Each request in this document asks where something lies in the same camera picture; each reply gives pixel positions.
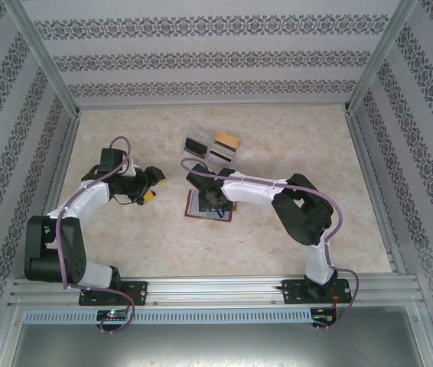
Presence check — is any brown leather card holder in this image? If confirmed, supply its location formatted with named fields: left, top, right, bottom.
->
left=184, top=189, right=237, bottom=224

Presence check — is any orange credit card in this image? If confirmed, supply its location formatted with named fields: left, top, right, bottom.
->
left=216, top=131, right=242, bottom=145

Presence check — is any silver card with stripe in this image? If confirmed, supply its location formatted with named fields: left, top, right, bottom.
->
left=207, top=148, right=236, bottom=164

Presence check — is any gold card with black stripe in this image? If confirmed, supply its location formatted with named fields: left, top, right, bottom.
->
left=213, top=140, right=239, bottom=153

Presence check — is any clear acrylic card organizer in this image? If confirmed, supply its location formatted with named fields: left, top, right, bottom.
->
left=181, top=125, right=243, bottom=169

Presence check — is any grey metal sheet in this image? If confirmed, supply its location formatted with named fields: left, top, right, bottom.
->
left=9, top=323, right=433, bottom=367

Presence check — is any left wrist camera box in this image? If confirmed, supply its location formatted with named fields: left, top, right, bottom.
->
left=126, top=157, right=142, bottom=177

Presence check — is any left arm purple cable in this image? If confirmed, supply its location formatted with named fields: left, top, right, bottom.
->
left=56, top=136, right=137, bottom=334

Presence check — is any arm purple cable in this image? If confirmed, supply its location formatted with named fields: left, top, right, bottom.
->
left=56, top=136, right=137, bottom=334
left=180, top=158, right=363, bottom=332

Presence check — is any aluminium side rail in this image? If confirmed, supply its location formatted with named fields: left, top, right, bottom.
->
left=24, top=112, right=83, bottom=279
left=344, top=110, right=407, bottom=274

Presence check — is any aluminium mounting rail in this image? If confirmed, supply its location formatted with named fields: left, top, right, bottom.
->
left=8, top=275, right=427, bottom=307

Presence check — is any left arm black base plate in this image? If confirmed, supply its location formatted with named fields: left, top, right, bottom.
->
left=78, top=281, right=148, bottom=307

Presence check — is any slotted grey cable duct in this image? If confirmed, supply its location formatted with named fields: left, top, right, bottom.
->
left=23, top=307, right=314, bottom=324

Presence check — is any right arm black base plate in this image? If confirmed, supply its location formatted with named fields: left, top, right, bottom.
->
left=282, top=278, right=353, bottom=305

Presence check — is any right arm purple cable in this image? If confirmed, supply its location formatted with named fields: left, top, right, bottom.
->
left=180, top=158, right=363, bottom=332

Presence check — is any aluminium frame post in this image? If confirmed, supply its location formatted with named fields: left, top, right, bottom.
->
left=4, top=0, right=83, bottom=118
left=344, top=0, right=420, bottom=114

